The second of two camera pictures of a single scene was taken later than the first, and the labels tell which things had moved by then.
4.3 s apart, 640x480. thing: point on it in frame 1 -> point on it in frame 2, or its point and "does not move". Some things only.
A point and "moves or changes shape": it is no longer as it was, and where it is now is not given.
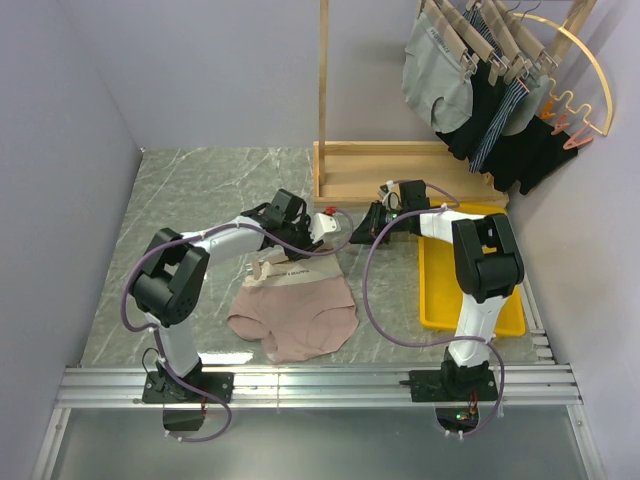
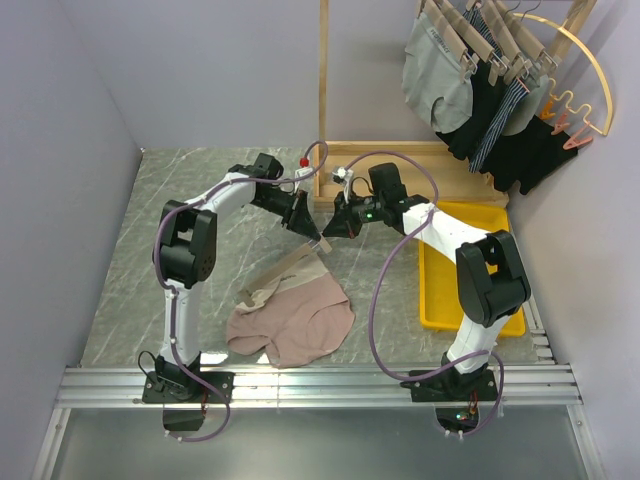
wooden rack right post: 573,22 does not move
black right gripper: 367,232 -> 343,224
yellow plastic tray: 439,289 does not move
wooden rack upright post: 323,93 does not move
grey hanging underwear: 434,82 does not move
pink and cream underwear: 299,308 moves or changes shape
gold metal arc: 597,65 does not move
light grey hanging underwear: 526,111 does not move
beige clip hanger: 273,255 -> 320,242
